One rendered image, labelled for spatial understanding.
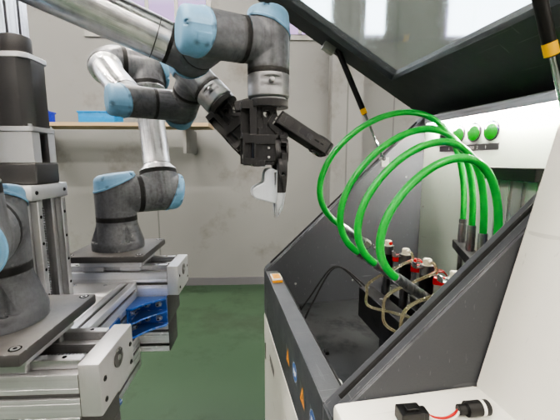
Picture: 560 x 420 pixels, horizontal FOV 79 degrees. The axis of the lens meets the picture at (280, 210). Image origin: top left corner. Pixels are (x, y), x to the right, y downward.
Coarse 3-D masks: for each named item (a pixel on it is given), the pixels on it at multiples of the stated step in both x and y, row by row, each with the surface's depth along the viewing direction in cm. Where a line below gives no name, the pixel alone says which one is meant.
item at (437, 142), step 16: (432, 144) 64; (448, 144) 65; (464, 144) 65; (400, 160) 63; (384, 176) 63; (480, 176) 67; (368, 192) 63; (480, 192) 68; (480, 208) 69; (480, 224) 69; (480, 240) 69; (368, 256) 65; (384, 272) 66
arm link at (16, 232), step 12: (0, 180) 45; (0, 192) 44; (0, 204) 44; (0, 216) 44; (12, 216) 50; (0, 228) 43; (12, 228) 48; (0, 240) 42; (12, 240) 47; (0, 252) 42; (12, 252) 49; (0, 264) 42
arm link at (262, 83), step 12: (252, 72) 59; (264, 72) 58; (276, 72) 58; (252, 84) 59; (264, 84) 58; (276, 84) 58; (288, 84) 61; (252, 96) 60; (264, 96) 59; (276, 96) 59; (288, 96) 61
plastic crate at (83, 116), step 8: (80, 112) 288; (88, 112) 288; (96, 112) 288; (104, 112) 289; (80, 120) 289; (88, 120) 289; (96, 120) 289; (104, 120) 290; (112, 120) 290; (120, 120) 302
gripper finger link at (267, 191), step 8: (272, 168) 62; (264, 176) 62; (272, 176) 62; (264, 184) 62; (272, 184) 62; (256, 192) 62; (264, 192) 62; (272, 192) 62; (280, 192) 62; (264, 200) 62; (272, 200) 63; (280, 200) 62; (280, 208) 64
